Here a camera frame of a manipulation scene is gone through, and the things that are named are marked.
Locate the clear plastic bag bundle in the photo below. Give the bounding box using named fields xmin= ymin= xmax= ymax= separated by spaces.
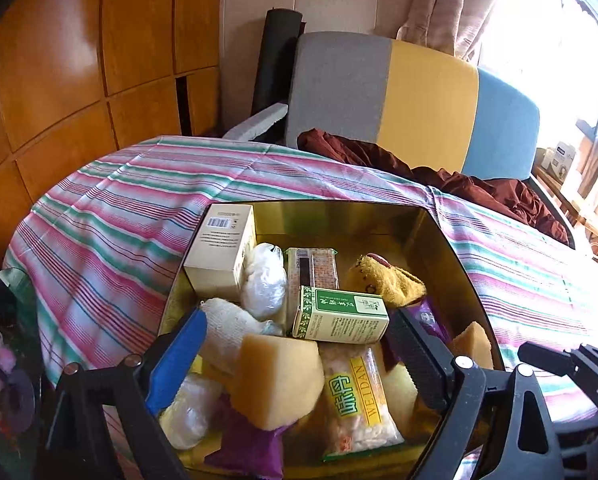
xmin=241 ymin=243 xmax=287 ymax=321

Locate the tan sponge block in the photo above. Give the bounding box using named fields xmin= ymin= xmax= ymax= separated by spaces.
xmin=448 ymin=322 xmax=494 ymax=370
xmin=231 ymin=334 xmax=325 ymax=431

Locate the white plastic bag ball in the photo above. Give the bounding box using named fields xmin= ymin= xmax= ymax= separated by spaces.
xmin=159 ymin=374 xmax=223 ymax=451

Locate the white rolled sock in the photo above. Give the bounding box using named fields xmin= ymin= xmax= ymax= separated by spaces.
xmin=199 ymin=298 xmax=283 ymax=375

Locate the weidan snack packet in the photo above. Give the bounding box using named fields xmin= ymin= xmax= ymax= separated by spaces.
xmin=319 ymin=342 xmax=404 ymax=460

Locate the yellow plush toy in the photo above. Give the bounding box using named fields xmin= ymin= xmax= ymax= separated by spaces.
xmin=341 ymin=252 xmax=427 ymax=309

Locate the green medicine box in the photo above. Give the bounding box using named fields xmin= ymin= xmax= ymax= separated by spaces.
xmin=291 ymin=285 xmax=390 ymax=344

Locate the purple sachet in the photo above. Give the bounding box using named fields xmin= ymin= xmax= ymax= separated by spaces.
xmin=203 ymin=404 xmax=290 ymax=479

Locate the gold metal tin box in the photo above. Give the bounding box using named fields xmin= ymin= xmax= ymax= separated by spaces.
xmin=156 ymin=199 xmax=505 ymax=480

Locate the cream cardboard box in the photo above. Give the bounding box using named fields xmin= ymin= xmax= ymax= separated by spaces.
xmin=183 ymin=204 xmax=256 ymax=302

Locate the striped bed sheet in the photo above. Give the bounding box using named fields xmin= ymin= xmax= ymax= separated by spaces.
xmin=3 ymin=136 xmax=598 ymax=382

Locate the patterned brown packet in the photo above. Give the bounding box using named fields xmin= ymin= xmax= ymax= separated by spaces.
xmin=285 ymin=247 xmax=339 ymax=330

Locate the maroon blanket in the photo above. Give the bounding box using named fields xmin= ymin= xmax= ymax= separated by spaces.
xmin=297 ymin=129 xmax=570 ymax=245

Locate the white box on windowsill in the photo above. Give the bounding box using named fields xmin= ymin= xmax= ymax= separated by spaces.
xmin=541 ymin=142 xmax=576 ymax=182

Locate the grey yellow blue headboard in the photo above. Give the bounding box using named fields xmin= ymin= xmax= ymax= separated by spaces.
xmin=284 ymin=32 xmax=540 ymax=180

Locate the black rolled mat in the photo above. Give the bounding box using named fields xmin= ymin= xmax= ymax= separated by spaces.
xmin=251 ymin=8 xmax=305 ymax=115

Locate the wooden wardrobe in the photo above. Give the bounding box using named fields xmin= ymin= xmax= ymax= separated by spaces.
xmin=0 ymin=0 xmax=221 ymax=262

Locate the beige curtain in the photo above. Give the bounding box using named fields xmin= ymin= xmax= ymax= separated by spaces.
xmin=397 ymin=0 xmax=494 ymax=62

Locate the white bed rail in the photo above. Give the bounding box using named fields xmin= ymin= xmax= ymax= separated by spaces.
xmin=223 ymin=103 xmax=288 ymax=142

